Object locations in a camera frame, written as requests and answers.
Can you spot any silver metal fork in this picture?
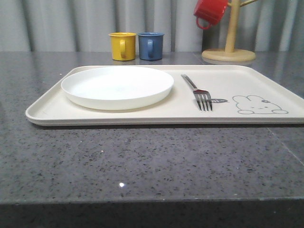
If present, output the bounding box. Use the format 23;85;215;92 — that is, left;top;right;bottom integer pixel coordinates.
181;74;213;112

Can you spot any white round plate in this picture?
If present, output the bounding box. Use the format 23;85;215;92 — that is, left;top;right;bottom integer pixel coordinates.
61;66;174;110

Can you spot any blue enamel mug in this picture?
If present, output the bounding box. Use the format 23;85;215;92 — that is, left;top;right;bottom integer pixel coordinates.
138;32;164;61

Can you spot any yellow enamel mug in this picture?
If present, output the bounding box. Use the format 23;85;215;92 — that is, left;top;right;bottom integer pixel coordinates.
109;32;136;61

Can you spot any beige rabbit serving tray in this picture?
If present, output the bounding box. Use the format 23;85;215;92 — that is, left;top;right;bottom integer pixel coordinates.
25;65;304;126

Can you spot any wooden mug tree stand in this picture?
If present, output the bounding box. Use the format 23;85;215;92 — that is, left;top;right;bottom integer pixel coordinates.
202;0;256;62

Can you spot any red enamel mug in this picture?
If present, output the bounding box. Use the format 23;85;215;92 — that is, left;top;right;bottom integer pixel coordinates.
193;0;228;30

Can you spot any grey curtain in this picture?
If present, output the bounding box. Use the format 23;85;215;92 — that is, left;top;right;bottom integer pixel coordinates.
0;0;304;52

